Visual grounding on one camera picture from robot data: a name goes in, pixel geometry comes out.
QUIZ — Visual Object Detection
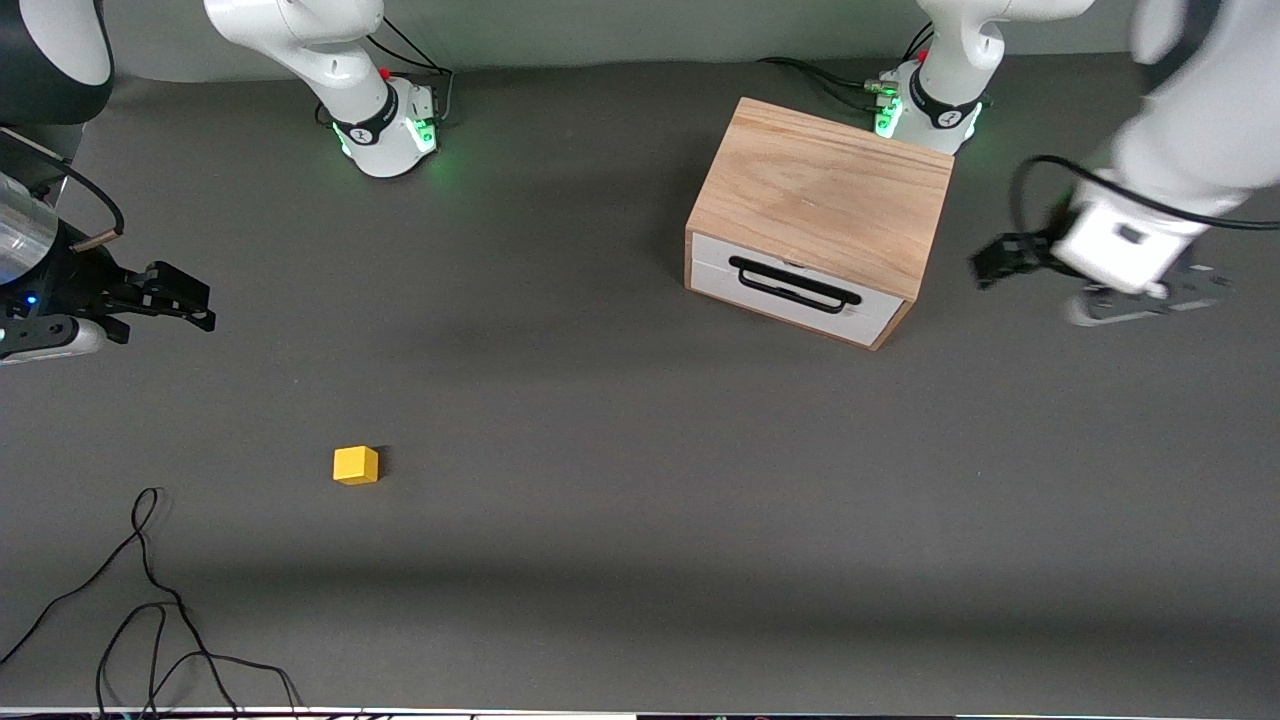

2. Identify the yellow cube block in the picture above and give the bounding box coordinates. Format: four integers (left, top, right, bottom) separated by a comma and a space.
333, 446, 381, 487

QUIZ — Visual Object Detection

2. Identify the black metal drawer handle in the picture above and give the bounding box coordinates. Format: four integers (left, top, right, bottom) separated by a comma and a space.
728, 256, 863, 315

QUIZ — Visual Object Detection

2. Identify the white-fronted wooden drawer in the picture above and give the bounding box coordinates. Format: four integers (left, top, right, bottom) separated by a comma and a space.
690, 232, 907, 347

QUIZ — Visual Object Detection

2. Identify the wooden drawer cabinet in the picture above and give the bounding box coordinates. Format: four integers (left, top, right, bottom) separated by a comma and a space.
685, 97, 956, 351

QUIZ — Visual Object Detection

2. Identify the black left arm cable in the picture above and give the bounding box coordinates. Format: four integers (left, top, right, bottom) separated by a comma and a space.
1010, 155, 1280, 233

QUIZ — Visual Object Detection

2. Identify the thin black loose cable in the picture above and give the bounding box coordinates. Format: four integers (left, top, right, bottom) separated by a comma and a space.
95, 602, 304, 719
0, 487, 243, 719

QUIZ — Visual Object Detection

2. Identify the black left base cable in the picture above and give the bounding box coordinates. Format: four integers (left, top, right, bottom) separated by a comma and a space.
758, 22, 936, 113

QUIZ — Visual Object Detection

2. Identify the black base cable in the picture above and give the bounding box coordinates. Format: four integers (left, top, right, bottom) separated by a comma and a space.
758, 22, 936, 113
315, 15, 456, 131

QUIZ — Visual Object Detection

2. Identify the black right base cable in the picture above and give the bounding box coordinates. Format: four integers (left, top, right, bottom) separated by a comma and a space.
315, 15, 456, 131

